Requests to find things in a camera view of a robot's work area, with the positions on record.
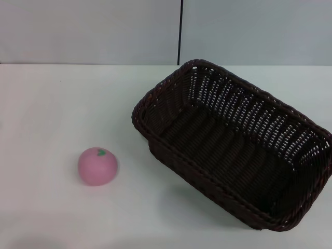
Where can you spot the dark brown woven basket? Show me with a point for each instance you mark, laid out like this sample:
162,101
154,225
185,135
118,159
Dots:
223,155

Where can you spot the pink peach toy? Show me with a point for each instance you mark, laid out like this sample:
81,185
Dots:
97,168

